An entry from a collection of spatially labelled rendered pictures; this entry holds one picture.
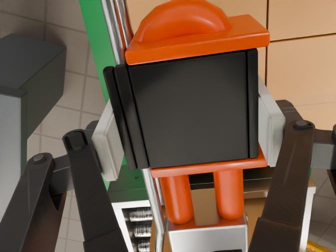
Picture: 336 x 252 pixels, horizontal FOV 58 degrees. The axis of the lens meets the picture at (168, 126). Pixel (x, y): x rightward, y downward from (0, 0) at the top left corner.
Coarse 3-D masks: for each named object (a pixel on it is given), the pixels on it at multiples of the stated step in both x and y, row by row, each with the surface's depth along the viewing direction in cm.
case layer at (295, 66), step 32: (128, 0) 77; (160, 0) 76; (224, 0) 76; (256, 0) 76; (288, 0) 76; (320, 0) 75; (288, 32) 79; (320, 32) 79; (288, 64) 84; (320, 64) 83; (288, 96) 88; (320, 96) 88; (320, 128) 93
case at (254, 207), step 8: (248, 200) 105; (256, 200) 104; (264, 200) 104; (248, 208) 102; (256, 208) 101; (152, 216) 103; (248, 216) 99; (256, 216) 98; (152, 224) 100; (248, 224) 96; (152, 232) 97; (248, 232) 93; (152, 240) 95; (168, 240) 94; (248, 240) 91; (152, 248) 92; (168, 248) 92
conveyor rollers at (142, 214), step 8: (136, 208) 117; (144, 208) 116; (136, 216) 115; (144, 216) 114; (136, 224) 122; (144, 224) 121; (136, 232) 119; (144, 232) 119; (144, 240) 125; (144, 248) 124
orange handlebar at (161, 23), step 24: (192, 0) 16; (144, 24) 17; (168, 24) 16; (192, 24) 16; (216, 24) 16; (168, 192) 22; (216, 192) 23; (240, 192) 22; (168, 216) 24; (192, 216) 24; (240, 216) 23
